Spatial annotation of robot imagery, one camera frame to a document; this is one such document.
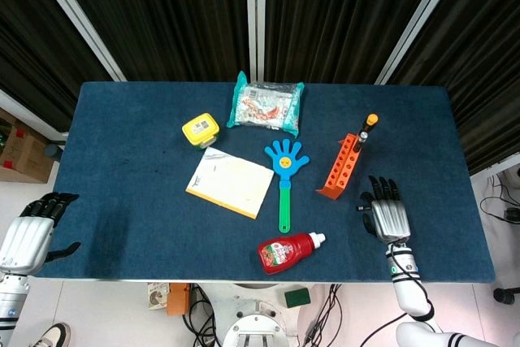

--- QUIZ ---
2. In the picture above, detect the black floor cable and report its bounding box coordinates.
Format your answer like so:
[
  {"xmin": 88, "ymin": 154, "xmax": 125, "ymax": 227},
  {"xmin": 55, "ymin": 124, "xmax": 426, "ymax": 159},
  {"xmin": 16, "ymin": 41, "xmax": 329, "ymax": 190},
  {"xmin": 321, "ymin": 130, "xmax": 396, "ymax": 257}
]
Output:
[{"xmin": 479, "ymin": 171, "xmax": 520, "ymax": 224}]

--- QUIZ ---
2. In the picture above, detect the red ketchup bottle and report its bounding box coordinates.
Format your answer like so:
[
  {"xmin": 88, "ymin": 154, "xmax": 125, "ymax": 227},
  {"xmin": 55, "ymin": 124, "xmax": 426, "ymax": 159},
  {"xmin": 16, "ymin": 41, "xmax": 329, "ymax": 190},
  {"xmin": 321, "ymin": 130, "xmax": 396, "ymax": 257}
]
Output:
[{"xmin": 256, "ymin": 232, "xmax": 327, "ymax": 275}]

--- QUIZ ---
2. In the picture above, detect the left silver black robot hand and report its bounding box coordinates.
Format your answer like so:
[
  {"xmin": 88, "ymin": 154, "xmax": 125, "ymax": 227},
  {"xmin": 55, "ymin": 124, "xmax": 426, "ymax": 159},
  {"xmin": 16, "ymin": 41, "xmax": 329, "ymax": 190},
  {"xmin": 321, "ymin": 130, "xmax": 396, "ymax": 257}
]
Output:
[{"xmin": 0, "ymin": 191, "xmax": 81, "ymax": 275}]

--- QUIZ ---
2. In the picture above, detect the white frame post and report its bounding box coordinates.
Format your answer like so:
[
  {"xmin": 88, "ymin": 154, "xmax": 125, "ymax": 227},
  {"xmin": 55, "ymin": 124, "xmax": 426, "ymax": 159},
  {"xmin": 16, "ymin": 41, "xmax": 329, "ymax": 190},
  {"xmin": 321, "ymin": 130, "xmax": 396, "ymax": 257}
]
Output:
[
  {"xmin": 24, "ymin": 0, "xmax": 127, "ymax": 82},
  {"xmin": 374, "ymin": 0, "xmax": 468, "ymax": 86},
  {"xmin": 245, "ymin": 0, "xmax": 267, "ymax": 80}
]

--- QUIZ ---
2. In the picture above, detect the brown cardboard box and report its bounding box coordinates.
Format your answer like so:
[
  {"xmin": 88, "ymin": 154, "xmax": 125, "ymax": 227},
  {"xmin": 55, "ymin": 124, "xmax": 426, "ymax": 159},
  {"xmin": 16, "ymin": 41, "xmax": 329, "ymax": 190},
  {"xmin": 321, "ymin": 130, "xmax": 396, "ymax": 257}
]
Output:
[{"xmin": 0, "ymin": 106, "xmax": 56, "ymax": 184}]

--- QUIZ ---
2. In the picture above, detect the blue felt table mat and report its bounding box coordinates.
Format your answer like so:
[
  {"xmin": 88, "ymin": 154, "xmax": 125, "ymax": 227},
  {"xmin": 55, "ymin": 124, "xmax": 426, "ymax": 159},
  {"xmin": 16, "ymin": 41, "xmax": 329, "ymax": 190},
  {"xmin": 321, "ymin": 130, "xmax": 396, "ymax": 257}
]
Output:
[{"xmin": 34, "ymin": 80, "xmax": 496, "ymax": 283}]

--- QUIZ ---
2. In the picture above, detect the yellow lidded green container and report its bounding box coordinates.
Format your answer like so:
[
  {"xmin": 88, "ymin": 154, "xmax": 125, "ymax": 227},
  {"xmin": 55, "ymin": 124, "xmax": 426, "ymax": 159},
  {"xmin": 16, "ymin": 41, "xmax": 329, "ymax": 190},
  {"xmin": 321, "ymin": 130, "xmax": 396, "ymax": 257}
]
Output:
[{"xmin": 181, "ymin": 111, "xmax": 221, "ymax": 149}]

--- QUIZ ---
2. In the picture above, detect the black caster wheel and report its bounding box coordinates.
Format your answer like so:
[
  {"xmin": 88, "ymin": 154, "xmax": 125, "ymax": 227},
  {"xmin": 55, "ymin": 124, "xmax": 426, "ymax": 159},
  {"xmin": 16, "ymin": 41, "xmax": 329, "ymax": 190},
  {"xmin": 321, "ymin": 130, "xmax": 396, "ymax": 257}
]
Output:
[{"xmin": 493, "ymin": 286, "xmax": 520, "ymax": 306}]

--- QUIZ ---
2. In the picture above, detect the black pleated curtain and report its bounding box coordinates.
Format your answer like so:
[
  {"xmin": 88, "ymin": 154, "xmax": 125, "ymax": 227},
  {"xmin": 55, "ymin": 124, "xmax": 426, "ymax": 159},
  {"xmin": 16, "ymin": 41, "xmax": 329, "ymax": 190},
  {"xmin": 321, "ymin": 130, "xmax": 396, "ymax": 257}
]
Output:
[
  {"xmin": 263, "ymin": 0, "xmax": 448, "ymax": 85},
  {"xmin": 48, "ymin": 0, "xmax": 249, "ymax": 82},
  {"xmin": 0, "ymin": 0, "xmax": 115, "ymax": 132},
  {"xmin": 388, "ymin": 0, "xmax": 520, "ymax": 176}
]

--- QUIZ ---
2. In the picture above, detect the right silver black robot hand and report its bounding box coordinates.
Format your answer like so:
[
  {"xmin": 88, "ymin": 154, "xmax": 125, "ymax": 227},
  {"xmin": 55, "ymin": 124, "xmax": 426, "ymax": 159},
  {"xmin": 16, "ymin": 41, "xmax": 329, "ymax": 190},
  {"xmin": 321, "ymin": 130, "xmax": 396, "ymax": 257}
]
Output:
[{"xmin": 356, "ymin": 175, "xmax": 411, "ymax": 245}]

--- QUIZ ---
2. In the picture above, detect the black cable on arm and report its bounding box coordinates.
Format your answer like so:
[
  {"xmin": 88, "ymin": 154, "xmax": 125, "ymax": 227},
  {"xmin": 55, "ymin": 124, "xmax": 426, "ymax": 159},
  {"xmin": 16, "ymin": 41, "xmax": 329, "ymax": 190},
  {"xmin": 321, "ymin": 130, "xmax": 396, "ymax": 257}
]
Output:
[{"xmin": 385, "ymin": 249, "xmax": 436, "ymax": 322}]

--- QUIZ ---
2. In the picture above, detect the black orange tool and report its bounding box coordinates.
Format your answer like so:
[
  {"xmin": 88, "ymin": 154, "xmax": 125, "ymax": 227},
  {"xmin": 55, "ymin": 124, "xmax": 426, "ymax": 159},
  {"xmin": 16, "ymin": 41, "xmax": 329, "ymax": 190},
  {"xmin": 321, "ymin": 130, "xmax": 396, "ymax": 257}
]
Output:
[{"xmin": 352, "ymin": 113, "xmax": 381, "ymax": 153}]

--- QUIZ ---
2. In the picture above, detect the green block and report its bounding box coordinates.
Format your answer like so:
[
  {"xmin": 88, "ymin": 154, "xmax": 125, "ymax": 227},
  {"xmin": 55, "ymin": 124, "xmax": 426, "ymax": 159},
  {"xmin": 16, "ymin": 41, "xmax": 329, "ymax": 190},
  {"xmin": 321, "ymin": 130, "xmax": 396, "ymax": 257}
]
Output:
[{"xmin": 284, "ymin": 288, "xmax": 312, "ymax": 309}]

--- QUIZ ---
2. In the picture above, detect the grey caster wheel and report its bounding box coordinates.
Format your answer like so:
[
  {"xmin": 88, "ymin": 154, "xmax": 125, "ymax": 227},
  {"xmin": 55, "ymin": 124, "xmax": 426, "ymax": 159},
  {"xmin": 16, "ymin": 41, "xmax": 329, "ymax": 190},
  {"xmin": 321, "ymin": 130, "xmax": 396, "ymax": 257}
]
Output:
[{"xmin": 44, "ymin": 141, "xmax": 66, "ymax": 161}]

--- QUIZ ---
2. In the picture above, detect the teal snack bag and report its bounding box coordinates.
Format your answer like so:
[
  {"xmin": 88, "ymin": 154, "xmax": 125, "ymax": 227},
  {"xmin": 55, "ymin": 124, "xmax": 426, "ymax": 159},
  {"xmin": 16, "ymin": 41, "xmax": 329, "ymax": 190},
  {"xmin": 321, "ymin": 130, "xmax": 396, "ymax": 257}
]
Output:
[{"xmin": 226, "ymin": 70, "xmax": 306, "ymax": 138}]

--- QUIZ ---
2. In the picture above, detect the black cable bundle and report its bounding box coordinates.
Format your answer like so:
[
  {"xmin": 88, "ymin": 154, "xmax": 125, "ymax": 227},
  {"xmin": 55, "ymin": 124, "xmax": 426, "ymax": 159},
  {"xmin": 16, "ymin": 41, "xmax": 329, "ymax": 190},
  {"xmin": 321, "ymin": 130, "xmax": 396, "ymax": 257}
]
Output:
[
  {"xmin": 300, "ymin": 281, "xmax": 345, "ymax": 347},
  {"xmin": 182, "ymin": 281, "xmax": 223, "ymax": 347}
]

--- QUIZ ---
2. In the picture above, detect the orange box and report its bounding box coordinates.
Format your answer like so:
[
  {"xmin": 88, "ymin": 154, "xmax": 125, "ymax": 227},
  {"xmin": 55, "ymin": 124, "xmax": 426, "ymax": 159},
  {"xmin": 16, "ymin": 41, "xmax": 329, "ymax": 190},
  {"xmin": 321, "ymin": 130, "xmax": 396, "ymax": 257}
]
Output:
[{"xmin": 166, "ymin": 283, "xmax": 192, "ymax": 316}]

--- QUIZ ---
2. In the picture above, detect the small printed packet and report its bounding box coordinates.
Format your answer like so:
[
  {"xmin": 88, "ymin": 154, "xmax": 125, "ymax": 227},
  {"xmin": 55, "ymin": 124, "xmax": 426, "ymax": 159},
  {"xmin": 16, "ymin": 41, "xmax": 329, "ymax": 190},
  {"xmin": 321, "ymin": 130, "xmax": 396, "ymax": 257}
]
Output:
[{"xmin": 146, "ymin": 281, "xmax": 171, "ymax": 310}]

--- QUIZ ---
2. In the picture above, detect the white black sneaker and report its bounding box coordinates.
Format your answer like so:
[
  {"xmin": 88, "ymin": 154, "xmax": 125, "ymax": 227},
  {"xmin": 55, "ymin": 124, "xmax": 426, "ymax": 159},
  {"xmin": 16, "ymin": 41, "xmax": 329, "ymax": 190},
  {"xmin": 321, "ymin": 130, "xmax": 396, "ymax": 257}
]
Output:
[{"xmin": 30, "ymin": 322, "xmax": 72, "ymax": 347}]

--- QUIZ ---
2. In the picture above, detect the orange tool holder stand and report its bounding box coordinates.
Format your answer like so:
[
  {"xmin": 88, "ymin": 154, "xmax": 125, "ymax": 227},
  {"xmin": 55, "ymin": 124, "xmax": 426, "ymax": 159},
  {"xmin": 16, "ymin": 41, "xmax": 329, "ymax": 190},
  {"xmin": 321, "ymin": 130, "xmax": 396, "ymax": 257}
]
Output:
[{"xmin": 315, "ymin": 132, "xmax": 362, "ymax": 201}]

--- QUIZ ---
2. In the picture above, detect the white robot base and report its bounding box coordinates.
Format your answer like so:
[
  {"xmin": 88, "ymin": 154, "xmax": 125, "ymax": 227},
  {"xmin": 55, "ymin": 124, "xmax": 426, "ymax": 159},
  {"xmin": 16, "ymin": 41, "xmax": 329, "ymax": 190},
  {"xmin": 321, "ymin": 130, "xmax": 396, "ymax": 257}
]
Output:
[{"xmin": 221, "ymin": 281, "xmax": 301, "ymax": 347}]

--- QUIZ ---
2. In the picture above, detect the blue hand clapper toy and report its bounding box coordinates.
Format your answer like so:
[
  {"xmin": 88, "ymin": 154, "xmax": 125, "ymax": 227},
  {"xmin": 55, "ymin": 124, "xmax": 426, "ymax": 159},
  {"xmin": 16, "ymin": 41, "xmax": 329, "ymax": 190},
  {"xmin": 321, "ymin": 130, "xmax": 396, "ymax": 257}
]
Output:
[{"xmin": 263, "ymin": 138, "xmax": 310, "ymax": 234}]

